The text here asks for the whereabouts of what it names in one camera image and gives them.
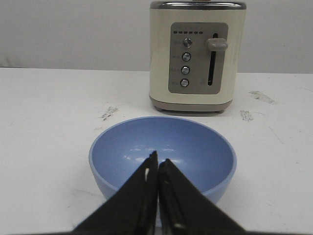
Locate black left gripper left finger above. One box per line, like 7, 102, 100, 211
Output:
73, 151, 158, 232

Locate blue plastic bowl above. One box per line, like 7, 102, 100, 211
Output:
89, 117, 237, 235

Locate cream two-slot toaster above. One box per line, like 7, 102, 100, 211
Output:
149, 0, 246, 112

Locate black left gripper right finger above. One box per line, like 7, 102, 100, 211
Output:
158, 159, 245, 232

